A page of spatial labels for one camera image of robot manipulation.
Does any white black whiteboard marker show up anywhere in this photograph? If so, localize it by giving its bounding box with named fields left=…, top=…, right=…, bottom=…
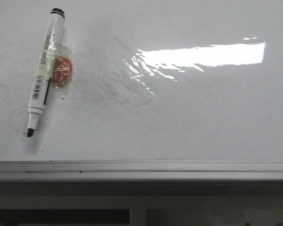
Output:
left=27, top=8, right=65, bottom=137

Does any white whiteboard with aluminium frame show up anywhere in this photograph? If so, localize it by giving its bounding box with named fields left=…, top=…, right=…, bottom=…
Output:
left=0, top=0, right=283, bottom=183

